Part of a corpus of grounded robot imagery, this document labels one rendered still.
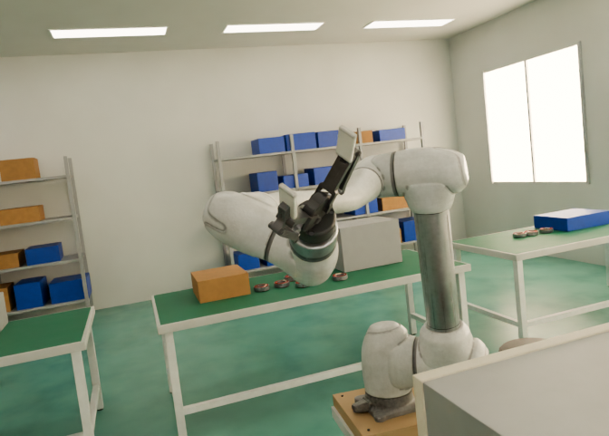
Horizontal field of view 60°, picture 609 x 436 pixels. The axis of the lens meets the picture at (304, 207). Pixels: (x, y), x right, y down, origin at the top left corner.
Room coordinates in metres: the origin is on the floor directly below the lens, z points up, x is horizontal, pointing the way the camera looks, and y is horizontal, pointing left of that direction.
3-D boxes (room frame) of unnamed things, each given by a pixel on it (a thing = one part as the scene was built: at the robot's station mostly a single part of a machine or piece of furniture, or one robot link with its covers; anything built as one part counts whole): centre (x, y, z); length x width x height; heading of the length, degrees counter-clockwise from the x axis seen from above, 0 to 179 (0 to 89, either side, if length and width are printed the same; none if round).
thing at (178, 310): (3.80, 0.04, 0.38); 2.20 x 0.90 x 0.75; 108
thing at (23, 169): (6.28, 3.31, 1.90); 0.40 x 0.36 x 0.24; 19
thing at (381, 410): (1.66, -0.19, 0.82); 0.22 x 0.18 x 0.06; 109
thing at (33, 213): (6.26, 3.36, 1.37); 0.42 x 0.40 x 0.18; 109
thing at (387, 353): (1.66, -0.22, 0.95); 0.18 x 0.16 x 0.22; 69
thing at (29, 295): (6.24, 3.38, 0.43); 0.42 x 0.28 x 0.30; 16
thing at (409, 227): (7.86, -1.54, 0.43); 0.42 x 0.42 x 0.30; 18
